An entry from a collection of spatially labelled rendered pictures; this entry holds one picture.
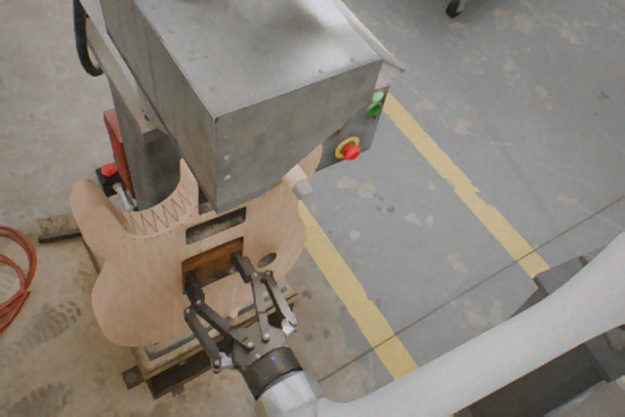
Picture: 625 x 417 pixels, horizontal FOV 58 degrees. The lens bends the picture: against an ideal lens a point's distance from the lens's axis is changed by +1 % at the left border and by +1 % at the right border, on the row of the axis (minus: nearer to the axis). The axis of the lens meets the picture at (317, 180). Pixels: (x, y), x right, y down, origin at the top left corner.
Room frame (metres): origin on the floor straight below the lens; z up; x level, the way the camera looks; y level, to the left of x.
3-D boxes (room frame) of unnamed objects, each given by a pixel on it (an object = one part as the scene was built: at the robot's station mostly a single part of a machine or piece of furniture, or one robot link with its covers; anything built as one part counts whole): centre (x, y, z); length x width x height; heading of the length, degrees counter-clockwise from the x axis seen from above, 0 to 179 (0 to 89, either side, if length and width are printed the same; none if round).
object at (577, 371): (0.71, -0.76, 0.35); 0.28 x 0.28 x 0.70; 34
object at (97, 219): (0.34, 0.24, 1.27); 0.07 x 0.04 x 0.10; 131
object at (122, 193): (0.85, 0.54, 0.46); 0.25 x 0.07 x 0.08; 42
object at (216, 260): (0.40, 0.14, 1.09); 0.10 x 0.03 x 0.05; 131
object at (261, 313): (0.34, 0.04, 1.09); 0.11 x 0.01 x 0.04; 20
